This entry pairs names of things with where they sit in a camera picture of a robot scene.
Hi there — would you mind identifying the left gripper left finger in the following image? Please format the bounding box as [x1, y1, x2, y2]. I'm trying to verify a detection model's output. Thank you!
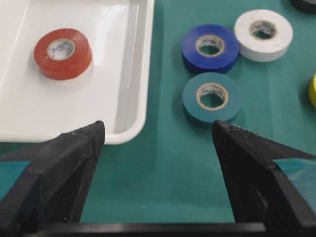
[0, 121, 105, 237]

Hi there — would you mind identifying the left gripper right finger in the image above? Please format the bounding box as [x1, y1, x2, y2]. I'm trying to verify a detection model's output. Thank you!
[212, 120, 316, 237]

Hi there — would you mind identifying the red tape roll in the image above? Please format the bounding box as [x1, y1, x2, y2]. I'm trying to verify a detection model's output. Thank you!
[33, 28, 93, 80]

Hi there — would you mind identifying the black tape roll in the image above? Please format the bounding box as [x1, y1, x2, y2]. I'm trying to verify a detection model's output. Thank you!
[290, 0, 316, 14]

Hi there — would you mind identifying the teal tape roll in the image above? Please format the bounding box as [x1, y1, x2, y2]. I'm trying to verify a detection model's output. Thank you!
[182, 72, 242, 126]

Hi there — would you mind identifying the yellow tape roll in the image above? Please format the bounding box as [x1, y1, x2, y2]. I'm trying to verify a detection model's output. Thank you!
[308, 74, 316, 108]

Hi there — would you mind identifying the white plastic tray case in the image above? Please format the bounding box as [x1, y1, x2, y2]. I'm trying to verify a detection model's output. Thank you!
[0, 0, 155, 144]

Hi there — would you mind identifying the blue tape roll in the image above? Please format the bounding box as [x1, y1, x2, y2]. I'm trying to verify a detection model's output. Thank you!
[182, 24, 240, 74]

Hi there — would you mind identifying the white tape roll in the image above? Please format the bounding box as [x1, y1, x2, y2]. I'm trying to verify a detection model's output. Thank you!
[234, 9, 293, 62]

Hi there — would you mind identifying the green table cloth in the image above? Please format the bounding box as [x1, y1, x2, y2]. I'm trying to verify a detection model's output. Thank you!
[81, 0, 316, 223]

